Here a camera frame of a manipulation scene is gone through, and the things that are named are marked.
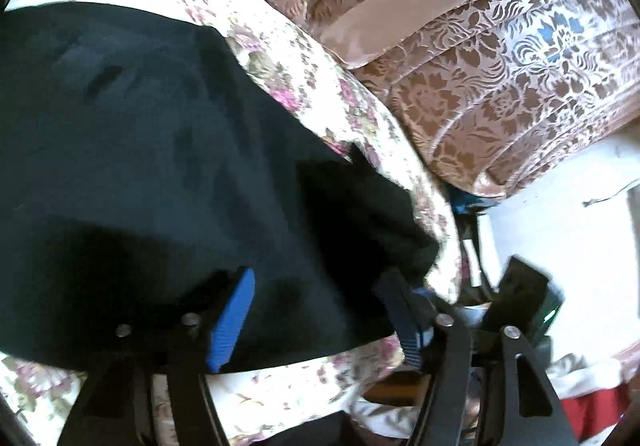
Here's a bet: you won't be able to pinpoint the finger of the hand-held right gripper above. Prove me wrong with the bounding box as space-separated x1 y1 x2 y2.
411 289 441 357

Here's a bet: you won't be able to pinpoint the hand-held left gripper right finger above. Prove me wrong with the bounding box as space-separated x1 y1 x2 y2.
377 270 581 446

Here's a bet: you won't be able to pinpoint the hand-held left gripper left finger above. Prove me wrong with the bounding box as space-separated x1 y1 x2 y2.
57 267 257 446

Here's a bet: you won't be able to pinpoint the black pants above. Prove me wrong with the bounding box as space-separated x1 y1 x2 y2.
0 1 441 374

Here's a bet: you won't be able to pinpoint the white cloth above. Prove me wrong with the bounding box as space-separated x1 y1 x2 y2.
545 351 638 402

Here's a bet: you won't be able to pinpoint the blue object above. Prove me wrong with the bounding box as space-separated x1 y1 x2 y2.
447 186 490 218

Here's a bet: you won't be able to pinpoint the red cloth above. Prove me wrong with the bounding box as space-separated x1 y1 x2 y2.
564 387 632 433

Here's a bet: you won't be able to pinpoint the brown floral curtain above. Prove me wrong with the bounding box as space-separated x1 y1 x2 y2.
135 0 640 200

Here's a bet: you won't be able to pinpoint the floral bed sheet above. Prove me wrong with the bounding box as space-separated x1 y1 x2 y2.
0 0 467 446

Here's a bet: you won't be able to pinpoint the thin dark cable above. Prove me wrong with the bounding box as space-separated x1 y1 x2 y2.
582 180 632 207

